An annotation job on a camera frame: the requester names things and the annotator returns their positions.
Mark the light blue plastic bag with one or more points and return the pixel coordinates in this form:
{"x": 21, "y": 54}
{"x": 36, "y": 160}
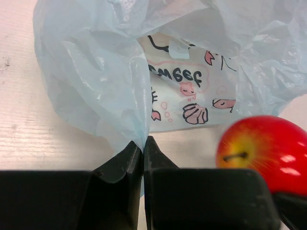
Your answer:
{"x": 96, "y": 73}

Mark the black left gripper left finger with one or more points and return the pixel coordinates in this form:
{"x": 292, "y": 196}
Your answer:
{"x": 106, "y": 198}

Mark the white printed inner bag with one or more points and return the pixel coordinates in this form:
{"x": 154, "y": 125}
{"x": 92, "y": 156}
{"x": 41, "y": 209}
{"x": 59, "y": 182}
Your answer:
{"x": 191, "y": 86}

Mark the red fake apple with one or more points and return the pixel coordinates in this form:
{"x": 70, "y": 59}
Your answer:
{"x": 275, "y": 147}

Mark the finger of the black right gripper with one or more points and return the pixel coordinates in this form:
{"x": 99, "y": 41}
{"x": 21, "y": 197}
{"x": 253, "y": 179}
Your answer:
{"x": 292, "y": 209}

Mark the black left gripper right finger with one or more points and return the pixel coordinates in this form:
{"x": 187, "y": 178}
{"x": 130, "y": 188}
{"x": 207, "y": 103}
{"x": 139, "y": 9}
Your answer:
{"x": 204, "y": 199}

